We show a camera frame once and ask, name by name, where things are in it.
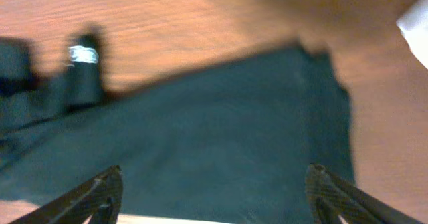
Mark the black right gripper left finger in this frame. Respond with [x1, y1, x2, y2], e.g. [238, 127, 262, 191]
[11, 165, 123, 224]

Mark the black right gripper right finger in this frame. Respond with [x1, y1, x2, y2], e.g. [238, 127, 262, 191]
[305, 164, 421, 224]

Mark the black t-shirt white logo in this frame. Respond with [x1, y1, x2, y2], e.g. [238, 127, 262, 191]
[1, 33, 354, 223]

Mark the white crumpled garment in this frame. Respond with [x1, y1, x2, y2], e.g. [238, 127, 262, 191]
[396, 0, 427, 68]

